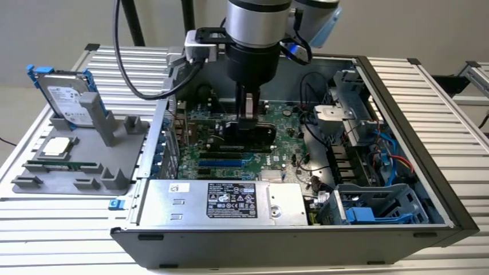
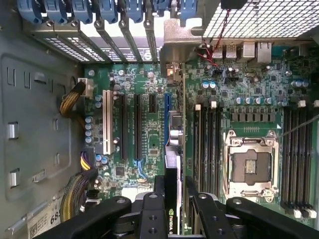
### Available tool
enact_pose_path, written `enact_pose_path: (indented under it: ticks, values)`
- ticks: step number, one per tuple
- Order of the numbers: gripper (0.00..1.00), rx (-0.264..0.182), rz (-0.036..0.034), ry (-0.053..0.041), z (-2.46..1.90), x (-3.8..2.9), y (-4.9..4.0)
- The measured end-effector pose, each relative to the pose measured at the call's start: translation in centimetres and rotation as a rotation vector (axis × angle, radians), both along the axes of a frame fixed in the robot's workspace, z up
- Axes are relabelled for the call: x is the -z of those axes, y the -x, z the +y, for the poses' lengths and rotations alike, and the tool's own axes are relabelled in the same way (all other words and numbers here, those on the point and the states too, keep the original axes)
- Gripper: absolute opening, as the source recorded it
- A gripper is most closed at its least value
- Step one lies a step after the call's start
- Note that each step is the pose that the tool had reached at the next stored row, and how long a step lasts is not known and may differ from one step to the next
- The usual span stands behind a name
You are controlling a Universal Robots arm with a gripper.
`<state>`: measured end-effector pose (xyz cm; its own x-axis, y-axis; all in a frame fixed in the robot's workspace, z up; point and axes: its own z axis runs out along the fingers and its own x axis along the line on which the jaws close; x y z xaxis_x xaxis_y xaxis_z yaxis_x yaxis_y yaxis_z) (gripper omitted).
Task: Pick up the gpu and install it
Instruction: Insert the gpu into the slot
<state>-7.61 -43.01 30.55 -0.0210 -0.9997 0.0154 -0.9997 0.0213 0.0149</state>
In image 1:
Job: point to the grey parts rack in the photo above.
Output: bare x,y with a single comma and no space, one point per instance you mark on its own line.
88,160

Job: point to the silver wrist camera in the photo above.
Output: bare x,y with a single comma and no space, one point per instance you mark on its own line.
199,50

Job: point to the green graphics card black fan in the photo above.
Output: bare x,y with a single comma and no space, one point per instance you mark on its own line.
264,134

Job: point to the blue slot retainer clip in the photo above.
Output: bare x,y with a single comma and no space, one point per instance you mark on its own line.
160,149
161,139
167,123
155,172
156,165

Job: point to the round coin battery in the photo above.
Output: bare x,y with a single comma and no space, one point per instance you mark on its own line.
287,111

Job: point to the black stand pole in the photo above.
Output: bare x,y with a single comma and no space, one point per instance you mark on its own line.
134,23
189,14

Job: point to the silver metal drive bracket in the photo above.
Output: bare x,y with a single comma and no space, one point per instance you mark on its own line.
344,94

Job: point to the black expansion slot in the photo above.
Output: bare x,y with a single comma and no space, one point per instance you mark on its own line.
221,155

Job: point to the silver CPU chip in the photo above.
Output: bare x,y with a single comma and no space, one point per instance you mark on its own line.
58,147

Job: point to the black open PC case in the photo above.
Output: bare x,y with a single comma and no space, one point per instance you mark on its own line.
267,249

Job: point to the grey disk bay cage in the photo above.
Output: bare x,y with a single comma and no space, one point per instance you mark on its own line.
397,197

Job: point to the blue case latch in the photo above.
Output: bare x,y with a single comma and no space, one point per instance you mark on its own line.
115,204

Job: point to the green motherboard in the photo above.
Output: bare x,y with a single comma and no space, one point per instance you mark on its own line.
283,154

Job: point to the silver power supply unit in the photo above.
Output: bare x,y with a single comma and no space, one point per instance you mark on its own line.
191,209

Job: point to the blue disk bay latch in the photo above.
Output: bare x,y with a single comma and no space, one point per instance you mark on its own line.
359,215

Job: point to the blue expansion slot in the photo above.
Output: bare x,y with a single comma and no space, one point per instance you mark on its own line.
219,163

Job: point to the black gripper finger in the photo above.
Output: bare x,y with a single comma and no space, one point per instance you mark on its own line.
249,109

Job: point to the silver finned heatsink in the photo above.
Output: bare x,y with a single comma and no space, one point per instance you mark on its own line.
273,173

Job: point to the hard disk in blue carrier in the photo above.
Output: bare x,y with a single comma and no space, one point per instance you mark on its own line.
63,97

